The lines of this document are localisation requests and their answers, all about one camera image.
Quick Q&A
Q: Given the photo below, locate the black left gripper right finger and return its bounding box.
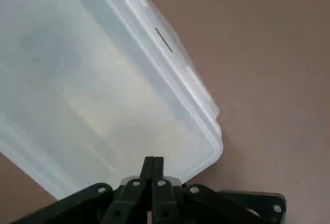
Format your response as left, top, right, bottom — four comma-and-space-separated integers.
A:
152, 156, 261, 224

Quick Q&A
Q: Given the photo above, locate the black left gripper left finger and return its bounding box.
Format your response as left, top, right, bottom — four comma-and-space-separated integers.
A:
15, 156, 155, 224

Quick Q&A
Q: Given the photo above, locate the translucent plastic box lid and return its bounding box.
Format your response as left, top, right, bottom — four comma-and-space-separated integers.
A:
0, 0, 224, 202

